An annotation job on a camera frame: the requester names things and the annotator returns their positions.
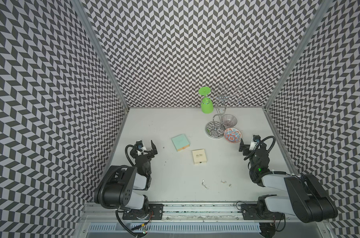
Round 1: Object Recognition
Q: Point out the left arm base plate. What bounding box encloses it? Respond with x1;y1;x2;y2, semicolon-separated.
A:
122;203;164;220

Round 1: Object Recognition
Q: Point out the clear purple glass bowl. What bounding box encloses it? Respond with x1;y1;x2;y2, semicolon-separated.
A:
222;114;237;129

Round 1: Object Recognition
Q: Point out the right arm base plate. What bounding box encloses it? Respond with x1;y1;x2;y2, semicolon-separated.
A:
240;203;285;221

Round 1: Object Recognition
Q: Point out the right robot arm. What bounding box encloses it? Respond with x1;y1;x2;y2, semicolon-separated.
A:
239;135;338;223

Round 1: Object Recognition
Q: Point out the aluminium front rail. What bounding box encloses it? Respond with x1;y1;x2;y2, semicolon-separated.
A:
78;201;328;224

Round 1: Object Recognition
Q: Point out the chrome wire jewelry stand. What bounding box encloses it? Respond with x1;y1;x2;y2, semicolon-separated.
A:
205;87;242;139

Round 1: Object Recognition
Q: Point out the mint green jewelry box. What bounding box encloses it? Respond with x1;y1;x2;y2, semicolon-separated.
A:
171;134;190;152

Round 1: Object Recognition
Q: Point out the cream small jewelry box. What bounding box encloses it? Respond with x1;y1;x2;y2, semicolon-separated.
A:
192;149;207;165

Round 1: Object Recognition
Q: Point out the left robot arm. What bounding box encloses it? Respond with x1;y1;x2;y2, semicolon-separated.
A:
94;140;158;220

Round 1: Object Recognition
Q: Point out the colourful patterned ceramic bowl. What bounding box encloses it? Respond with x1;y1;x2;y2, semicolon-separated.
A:
224;128;242;143

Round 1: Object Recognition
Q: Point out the green plastic wine glass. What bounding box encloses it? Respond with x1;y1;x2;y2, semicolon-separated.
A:
198;86;214;114

